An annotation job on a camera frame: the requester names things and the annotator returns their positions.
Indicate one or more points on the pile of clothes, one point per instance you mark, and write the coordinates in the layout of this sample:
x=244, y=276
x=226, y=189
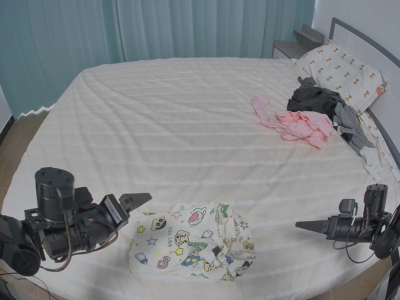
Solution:
x=315, y=102

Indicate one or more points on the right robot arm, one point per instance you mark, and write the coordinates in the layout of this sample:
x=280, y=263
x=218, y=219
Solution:
x=384, y=239

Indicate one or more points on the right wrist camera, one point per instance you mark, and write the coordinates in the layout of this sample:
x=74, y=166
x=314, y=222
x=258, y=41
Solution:
x=347, y=206

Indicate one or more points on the blue-green curtain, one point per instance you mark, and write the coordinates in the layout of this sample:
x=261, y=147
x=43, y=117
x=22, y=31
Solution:
x=62, y=27
x=218, y=14

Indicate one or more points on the white printed pyjama top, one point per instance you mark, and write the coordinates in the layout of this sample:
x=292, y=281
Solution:
x=175, y=245

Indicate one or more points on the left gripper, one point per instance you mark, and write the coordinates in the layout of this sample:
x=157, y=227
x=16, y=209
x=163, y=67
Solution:
x=90, y=227

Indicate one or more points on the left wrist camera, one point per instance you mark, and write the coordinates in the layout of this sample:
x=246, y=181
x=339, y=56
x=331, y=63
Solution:
x=84, y=195

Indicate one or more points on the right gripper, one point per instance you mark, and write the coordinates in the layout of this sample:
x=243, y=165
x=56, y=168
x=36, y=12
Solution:
x=343, y=228

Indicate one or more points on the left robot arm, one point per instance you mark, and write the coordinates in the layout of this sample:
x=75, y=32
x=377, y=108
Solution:
x=53, y=192

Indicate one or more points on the white printed pillow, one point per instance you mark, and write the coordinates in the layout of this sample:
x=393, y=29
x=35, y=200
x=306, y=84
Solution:
x=343, y=70

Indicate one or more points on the pink garment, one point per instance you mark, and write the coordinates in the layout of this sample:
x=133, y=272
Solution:
x=303, y=127

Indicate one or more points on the bed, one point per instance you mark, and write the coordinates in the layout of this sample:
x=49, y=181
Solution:
x=156, y=120

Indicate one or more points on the grey bedside table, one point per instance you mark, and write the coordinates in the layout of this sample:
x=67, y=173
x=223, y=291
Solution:
x=289, y=47

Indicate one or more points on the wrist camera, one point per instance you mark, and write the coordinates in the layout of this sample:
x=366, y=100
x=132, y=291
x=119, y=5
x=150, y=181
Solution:
x=84, y=195
x=347, y=206

